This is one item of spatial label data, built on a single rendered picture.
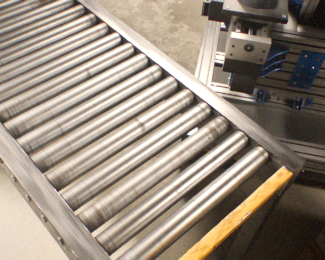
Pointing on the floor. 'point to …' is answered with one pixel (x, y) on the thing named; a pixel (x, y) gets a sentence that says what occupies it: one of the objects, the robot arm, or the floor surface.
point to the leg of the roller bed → (252, 229)
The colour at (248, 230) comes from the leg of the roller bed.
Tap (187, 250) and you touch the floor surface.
